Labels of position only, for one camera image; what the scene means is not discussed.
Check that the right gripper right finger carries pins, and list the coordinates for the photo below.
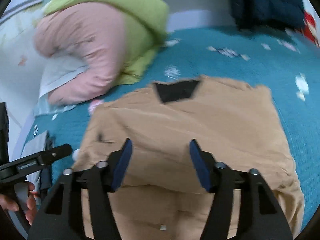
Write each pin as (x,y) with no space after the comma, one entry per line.
(260,217)

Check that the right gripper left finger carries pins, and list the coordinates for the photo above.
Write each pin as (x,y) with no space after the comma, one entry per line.
(60,215)

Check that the tan garment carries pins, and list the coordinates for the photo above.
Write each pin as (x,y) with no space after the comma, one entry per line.
(161,196)

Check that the person's left hand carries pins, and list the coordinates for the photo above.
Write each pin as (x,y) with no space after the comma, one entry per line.
(9,204)

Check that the striped blue pillow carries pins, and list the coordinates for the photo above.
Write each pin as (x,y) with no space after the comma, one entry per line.
(43,107)

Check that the light grey pillow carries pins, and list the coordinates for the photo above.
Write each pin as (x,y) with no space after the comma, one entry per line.
(60,70)

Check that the pink quilt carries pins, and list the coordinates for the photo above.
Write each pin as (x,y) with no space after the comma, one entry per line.
(92,31)

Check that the teal quilted bed mat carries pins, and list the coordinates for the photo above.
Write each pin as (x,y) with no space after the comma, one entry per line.
(288,65)

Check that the red cartoon bag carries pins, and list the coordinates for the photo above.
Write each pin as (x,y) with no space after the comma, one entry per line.
(309,30)

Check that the green quilt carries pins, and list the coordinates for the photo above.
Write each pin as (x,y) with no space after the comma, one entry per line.
(145,32)

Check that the navy yellow puffer jacket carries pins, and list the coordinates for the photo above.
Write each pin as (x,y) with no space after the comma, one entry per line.
(276,14)

